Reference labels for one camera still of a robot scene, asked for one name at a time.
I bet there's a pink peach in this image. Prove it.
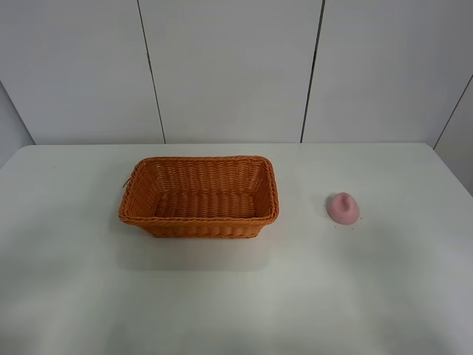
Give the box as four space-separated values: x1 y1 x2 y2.
326 192 360 226

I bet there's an orange woven plastic basket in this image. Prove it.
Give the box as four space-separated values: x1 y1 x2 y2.
118 155 279 239

